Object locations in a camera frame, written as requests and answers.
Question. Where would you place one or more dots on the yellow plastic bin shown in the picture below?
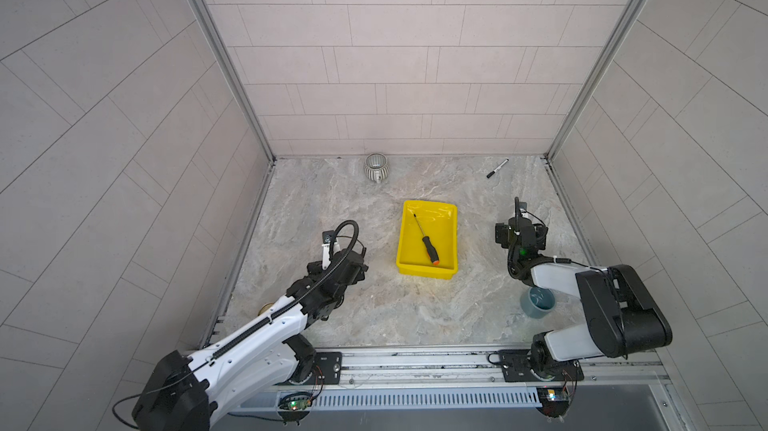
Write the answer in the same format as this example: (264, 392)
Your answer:
(440, 222)

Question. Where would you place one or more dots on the black orange screwdriver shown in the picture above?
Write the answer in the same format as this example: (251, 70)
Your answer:
(429, 247)

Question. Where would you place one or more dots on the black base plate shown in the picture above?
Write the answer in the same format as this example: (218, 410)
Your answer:
(321, 367)
(518, 365)

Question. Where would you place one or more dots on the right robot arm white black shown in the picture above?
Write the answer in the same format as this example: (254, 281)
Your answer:
(621, 316)

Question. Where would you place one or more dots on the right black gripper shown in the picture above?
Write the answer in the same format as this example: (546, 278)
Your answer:
(502, 233)

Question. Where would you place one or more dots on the white slotted cable duct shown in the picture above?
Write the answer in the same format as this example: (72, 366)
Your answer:
(418, 399)

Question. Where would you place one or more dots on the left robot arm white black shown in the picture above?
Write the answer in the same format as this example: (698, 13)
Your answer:
(195, 391)

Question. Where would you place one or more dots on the left green circuit board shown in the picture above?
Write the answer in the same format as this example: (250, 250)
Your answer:
(295, 407)

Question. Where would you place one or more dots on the ribbed grey ceramic cup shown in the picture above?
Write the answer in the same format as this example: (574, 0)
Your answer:
(376, 167)

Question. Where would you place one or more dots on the black marker pen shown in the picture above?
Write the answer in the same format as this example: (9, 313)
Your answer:
(496, 169)

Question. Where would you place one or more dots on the right circuit board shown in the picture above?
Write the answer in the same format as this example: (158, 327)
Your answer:
(554, 402)

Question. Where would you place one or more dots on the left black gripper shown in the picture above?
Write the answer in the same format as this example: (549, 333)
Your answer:
(360, 275)

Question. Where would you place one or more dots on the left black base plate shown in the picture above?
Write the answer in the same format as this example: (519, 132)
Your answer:
(321, 367)

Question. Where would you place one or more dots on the aluminium mounting rail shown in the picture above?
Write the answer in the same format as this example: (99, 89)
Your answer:
(466, 367)

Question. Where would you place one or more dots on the teal blue cup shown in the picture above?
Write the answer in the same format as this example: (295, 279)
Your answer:
(537, 302)

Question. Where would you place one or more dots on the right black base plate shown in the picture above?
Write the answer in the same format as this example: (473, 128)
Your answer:
(518, 365)

